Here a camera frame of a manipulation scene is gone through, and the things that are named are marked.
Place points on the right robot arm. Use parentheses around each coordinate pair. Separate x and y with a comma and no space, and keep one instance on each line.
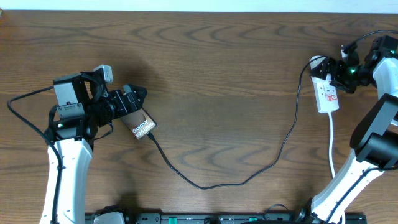
(373,146)

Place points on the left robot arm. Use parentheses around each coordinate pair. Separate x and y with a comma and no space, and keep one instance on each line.
(84,105)

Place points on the white power strip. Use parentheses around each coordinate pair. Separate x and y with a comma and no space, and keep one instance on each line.
(325,95)

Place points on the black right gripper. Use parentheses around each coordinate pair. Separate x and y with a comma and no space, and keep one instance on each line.
(339,64)

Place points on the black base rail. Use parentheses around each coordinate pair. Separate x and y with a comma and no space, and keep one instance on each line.
(274,214)

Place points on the white USB charger adapter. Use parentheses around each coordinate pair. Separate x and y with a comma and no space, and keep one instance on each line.
(316,60)

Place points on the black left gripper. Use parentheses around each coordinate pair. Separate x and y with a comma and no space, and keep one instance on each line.
(119,95)

